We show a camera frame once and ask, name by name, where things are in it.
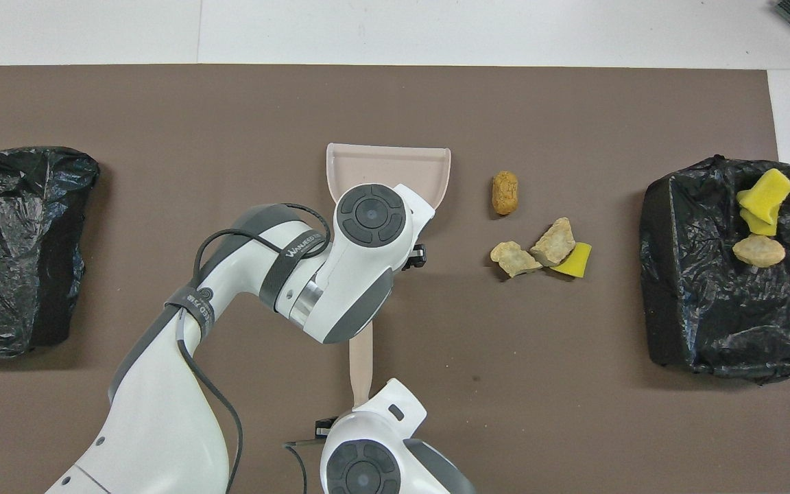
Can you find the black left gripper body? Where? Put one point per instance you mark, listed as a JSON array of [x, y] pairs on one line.
[[417, 257]]

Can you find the pale yellow foam chunk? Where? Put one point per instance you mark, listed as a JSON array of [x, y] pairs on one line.
[[515, 259]]

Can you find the small yellow sponge wedge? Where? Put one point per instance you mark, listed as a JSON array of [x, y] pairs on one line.
[[577, 262]]

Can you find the large yellow sponge piece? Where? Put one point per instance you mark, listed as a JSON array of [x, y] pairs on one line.
[[767, 192]]

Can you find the rounded beige foam chunk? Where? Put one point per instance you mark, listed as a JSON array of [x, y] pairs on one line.
[[758, 251]]

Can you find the brown table mat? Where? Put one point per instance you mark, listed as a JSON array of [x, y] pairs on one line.
[[162, 110]]

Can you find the brown oval sponge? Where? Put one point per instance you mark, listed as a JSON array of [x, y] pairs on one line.
[[505, 193]]

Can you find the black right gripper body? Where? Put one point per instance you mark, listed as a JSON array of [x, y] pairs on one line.
[[326, 429]]

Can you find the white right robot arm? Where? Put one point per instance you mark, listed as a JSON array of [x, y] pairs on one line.
[[367, 473]]

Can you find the bin with black bag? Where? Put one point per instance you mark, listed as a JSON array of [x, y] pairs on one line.
[[25, 206], [697, 274]]

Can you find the beige plastic dustpan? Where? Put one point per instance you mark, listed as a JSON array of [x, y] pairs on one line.
[[367, 165]]

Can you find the thin yellow sponge piece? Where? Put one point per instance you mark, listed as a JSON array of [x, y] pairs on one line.
[[755, 224]]

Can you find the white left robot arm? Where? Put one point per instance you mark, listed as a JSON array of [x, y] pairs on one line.
[[162, 412]]

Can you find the blocky beige foam chunk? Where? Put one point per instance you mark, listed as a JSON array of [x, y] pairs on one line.
[[554, 241]]

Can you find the beige hand brush black bristles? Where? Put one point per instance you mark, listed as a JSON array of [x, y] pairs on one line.
[[361, 363]]

